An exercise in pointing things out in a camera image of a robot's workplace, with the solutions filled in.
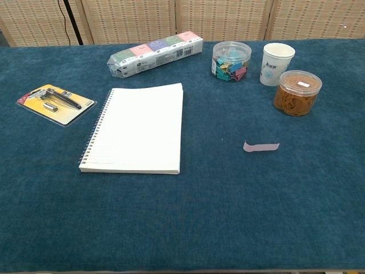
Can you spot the black tripod stand pole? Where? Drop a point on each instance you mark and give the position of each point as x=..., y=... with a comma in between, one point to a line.
x=73, y=23

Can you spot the blue velvet table cloth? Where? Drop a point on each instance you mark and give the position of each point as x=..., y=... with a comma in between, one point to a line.
x=199, y=214

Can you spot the clear jar of rubber bands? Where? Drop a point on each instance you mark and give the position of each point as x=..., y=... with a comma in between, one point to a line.
x=296, y=97

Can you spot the multicolour tissue multipack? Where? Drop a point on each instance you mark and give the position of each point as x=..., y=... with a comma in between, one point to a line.
x=154, y=55

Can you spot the bamboo folding screen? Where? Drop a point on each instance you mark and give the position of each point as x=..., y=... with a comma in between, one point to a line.
x=222, y=20

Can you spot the white paper cup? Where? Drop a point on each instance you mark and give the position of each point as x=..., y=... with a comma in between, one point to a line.
x=272, y=67

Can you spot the white spiral notebook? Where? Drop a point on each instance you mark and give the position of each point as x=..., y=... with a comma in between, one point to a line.
x=137, y=128

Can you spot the small pink eraser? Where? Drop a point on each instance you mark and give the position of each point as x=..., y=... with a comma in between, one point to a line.
x=261, y=147

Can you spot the yellow razor blister pack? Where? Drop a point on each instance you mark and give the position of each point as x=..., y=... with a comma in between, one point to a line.
x=57, y=105

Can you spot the clear jar of binder clips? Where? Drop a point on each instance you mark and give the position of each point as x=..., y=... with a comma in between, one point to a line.
x=231, y=64

